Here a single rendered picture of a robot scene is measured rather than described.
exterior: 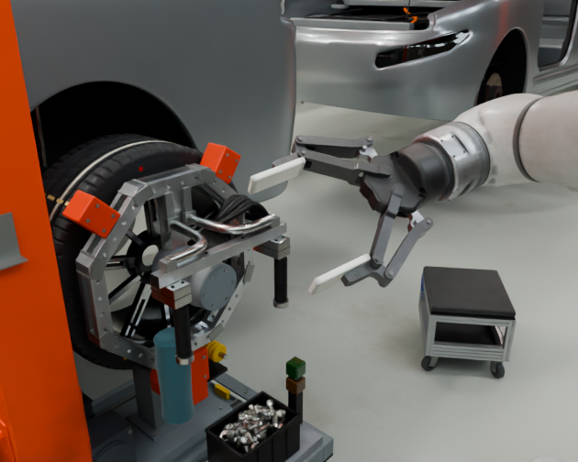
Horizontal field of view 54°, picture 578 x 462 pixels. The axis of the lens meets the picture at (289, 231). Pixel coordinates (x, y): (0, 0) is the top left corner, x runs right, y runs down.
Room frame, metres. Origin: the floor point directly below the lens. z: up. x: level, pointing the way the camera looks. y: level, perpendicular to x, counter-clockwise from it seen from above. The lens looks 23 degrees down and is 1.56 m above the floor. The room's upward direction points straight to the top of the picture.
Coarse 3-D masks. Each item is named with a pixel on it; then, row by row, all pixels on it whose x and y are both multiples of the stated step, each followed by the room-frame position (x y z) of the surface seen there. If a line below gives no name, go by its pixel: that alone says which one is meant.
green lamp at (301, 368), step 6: (288, 360) 1.24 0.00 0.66; (294, 360) 1.24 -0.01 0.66; (300, 360) 1.24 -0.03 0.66; (288, 366) 1.23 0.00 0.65; (294, 366) 1.22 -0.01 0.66; (300, 366) 1.22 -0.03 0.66; (288, 372) 1.23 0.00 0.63; (294, 372) 1.22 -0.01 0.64; (300, 372) 1.22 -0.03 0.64; (294, 378) 1.22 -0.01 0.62
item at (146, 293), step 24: (192, 192) 1.66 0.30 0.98; (144, 240) 1.43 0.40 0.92; (192, 240) 1.72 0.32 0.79; (216, 240) 1.65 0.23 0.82; (120, 264) 1.37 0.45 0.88; (120, 288) 1.36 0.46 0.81; (144, 288) 1.41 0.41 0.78; (120, 312) 1.56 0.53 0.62; (144, 312) 1.56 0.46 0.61; (168, 312) 1.46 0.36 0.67; (192, 312) 1.53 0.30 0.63; (144, 336) 1.40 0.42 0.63
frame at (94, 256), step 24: (192, 168) 1.47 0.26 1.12; (120, 192) 1.32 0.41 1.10; (144, 192) 1.31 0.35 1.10; (216, 192) 1.49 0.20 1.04; (120, 216) 1.26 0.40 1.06; (240, 216) 1.57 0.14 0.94; (96, 240) 1.25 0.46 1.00; (120, 240) 1.25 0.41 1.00; (96, 264) 1.20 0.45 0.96; (240, 264) 1.57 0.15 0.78; (96, 288) 1.20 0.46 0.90; (240, 288) 1.55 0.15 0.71; (96, 312) 1.19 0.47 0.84; (216, 312) 1.52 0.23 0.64; (96, 336) 1.19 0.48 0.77; (120, 336) 1.27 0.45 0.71; (192, 336) 1.41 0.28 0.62; (216, 336) 1.46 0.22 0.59; (144, 360) 1.27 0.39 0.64
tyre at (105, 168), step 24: (96, 144) 1.51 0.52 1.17; (120, 144) 1.49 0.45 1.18; (144, 144) 1.49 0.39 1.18; (168, 144) 1.51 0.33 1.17; (72, 168) 1.41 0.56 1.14; (96, 168) 1.37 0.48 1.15; (120, 168) 1.37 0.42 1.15; (144, 168) 1.42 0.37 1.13; (168, 168) 1.47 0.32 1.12; (48, 192) 1.37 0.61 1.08; (72, 192) 1.31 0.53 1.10; (96, 192) 1.31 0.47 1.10; (72, 240) 1.25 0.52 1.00; (72, 264) 1.24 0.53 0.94; (72, 288) 1.24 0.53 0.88; (72, 312) 1.23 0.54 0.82; (72, 336) 1.22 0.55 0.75; (96, 360) 1.26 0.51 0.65; (120, 360) 1.31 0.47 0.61
